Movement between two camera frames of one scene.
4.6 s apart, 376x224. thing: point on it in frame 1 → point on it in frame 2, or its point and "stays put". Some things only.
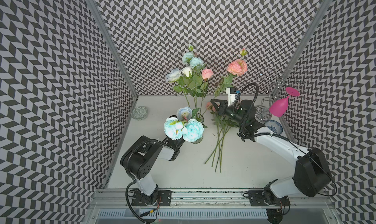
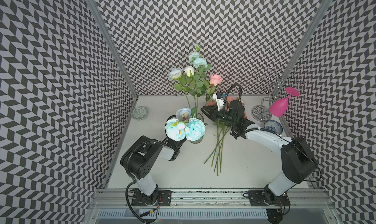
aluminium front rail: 214,198 stays put
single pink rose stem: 206,73 → 215,79
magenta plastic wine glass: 278,107 stays put
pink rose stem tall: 237,67 → 215,156
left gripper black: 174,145 stays put
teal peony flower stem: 192,131 stays put
